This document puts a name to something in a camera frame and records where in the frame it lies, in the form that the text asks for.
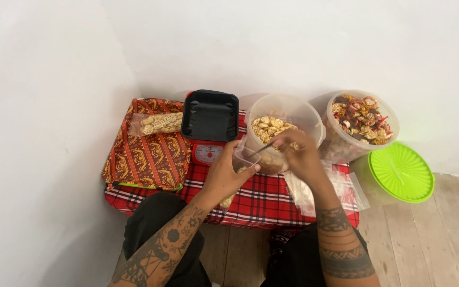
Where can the green round lid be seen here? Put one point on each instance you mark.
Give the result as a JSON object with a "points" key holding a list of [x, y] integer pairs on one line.
{"points": [[401, 172]]}

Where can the clear bucket of mixed crackers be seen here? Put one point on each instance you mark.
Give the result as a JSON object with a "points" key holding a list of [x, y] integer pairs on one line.
{"points": [[333, 147]]}

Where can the pile of empty plastic bags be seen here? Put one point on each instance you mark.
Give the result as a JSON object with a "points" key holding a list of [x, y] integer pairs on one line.
{"points": [[345, 191]]}

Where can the clear plastic bag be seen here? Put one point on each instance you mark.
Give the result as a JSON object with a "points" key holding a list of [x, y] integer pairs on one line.
{"points": [[245, 157]]}

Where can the person's black trousers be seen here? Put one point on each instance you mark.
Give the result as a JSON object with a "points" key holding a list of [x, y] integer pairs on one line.
{"points": [[149, 215]]}

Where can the red kitchen scale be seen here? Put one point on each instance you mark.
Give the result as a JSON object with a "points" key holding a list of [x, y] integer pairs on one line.
{"points": [[207, 153]]}

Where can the heap of yellow crackers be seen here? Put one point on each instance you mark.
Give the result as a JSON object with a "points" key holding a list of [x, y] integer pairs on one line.
{"points": [[267, 127]]}

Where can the person's left hand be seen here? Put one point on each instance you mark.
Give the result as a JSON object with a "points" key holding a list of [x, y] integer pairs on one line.
{"points": [[223, 175]]}

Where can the black scale pan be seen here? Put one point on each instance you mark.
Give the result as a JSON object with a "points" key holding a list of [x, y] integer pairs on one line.
{"points": [[209, 115]]}

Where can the red patterned tray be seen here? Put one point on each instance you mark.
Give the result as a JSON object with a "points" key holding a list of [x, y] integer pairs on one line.
{"points": [[149, 159]]}

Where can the red plaid tablecloth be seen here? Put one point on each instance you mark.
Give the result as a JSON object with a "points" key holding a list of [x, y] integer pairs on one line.
{"points": [[261, 199]]}

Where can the sealed bag of yellow crackers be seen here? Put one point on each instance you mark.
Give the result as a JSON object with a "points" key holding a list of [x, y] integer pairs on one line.
{"points": [[159, 123]]}

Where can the heap of mixed coloured crackers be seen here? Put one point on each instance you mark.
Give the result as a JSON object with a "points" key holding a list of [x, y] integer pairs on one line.
{"points": [[361, 119]]}

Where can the clear bucket of yellow crackers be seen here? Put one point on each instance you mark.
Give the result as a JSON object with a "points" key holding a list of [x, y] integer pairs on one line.
{"points": [[289, 107]]}

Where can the person's right hand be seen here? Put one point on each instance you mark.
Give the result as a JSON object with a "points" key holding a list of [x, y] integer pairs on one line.
{"points": [[305, 159]]}

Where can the person's right fingers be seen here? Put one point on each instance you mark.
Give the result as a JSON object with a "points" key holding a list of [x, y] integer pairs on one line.
{"points": [[289, 139]]}

